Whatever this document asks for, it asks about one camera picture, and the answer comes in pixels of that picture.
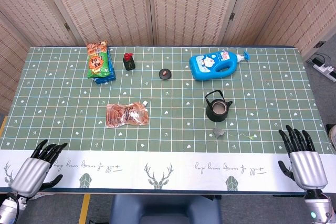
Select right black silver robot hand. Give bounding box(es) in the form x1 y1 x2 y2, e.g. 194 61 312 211
278 125 329 190

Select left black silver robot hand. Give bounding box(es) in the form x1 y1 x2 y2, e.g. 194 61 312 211
10 139 68 198

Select grey pyramid tea bag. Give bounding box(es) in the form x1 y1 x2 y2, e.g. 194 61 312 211
213 127 257 140

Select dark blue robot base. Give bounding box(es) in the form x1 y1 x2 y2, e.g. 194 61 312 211
110 194 223 224

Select black teapot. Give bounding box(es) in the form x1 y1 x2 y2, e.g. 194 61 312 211
205 90 233 123

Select green orange snack bag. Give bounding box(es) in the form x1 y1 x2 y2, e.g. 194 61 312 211
86 40 110 79

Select small black round lid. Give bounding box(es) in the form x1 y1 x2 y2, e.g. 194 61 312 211
158 68 173 80

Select white shoe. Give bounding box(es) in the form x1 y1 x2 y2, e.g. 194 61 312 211
327 124 336 147

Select white power strip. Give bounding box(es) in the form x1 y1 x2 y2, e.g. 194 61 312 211
312 58 336 82

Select brown spout pouch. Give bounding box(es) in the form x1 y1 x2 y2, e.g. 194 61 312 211
106 100 150 129

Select blue snack package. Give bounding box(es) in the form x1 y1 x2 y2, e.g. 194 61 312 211
94 47 117 85

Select green grid tablecloth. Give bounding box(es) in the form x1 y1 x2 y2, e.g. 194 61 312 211
0 45 336 193

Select blue detergent bottle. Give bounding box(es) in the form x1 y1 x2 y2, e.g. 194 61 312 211
188 49 251 81

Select black bottle with red cap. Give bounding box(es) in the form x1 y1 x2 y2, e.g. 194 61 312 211
122 52 136 71

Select bamboo folding screen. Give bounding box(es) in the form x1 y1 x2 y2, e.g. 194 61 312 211
0 0 336 113

